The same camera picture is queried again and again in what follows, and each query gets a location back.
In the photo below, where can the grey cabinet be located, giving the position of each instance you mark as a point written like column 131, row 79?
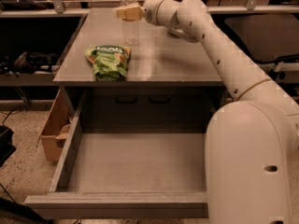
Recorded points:
column 160, row 64

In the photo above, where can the black drawer handle right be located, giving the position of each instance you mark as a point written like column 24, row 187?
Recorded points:
column 159, row 98

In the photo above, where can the clear plastic water bottle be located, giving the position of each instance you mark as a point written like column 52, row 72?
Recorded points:
column 130, row 29

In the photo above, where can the white ceramic bowl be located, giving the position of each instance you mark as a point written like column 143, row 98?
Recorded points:
column 179, row 33

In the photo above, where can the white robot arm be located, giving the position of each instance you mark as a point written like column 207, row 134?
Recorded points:
column 249, row 141

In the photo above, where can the dark office chair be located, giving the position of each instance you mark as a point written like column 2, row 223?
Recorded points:
column 266, row 38

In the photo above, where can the cardboard box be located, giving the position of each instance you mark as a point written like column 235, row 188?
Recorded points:
column 58, row 117

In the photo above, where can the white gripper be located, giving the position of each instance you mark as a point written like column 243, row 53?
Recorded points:
column 150, row 7

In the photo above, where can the grey open top drawer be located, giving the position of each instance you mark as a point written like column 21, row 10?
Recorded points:
column 141, row 168

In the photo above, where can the green snack bag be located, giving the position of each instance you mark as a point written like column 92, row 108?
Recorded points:
column 109, row 62

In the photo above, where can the black drawer handle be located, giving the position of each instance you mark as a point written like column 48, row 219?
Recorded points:
column 125, row 99
column 159, row 98

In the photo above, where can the black headphones on shelf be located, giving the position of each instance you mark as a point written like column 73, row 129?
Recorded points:
column 28, row 63

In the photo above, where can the black drawer handle left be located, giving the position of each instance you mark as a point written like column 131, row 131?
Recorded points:
column 125, row 99

